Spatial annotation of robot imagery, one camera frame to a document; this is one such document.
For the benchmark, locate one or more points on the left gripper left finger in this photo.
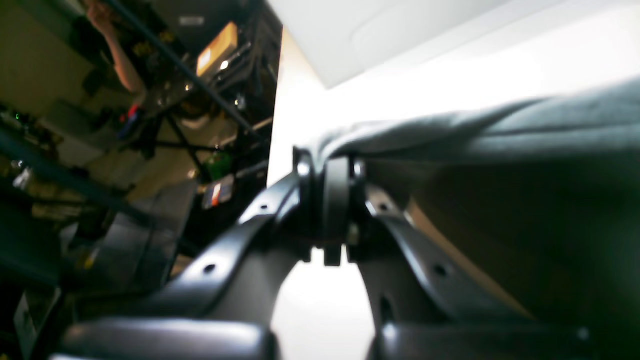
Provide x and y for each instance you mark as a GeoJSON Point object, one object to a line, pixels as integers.
{"type": "Point", "coordinates": [221, 306]}

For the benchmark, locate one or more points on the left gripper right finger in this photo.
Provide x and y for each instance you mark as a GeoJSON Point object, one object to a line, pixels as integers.
{"type": "Point", "coordinates": [426, 307]}

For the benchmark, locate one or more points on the dark grey t-shirt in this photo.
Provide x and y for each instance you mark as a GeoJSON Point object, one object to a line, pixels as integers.
{"type": "Point", "coordinates": [541, 194]}

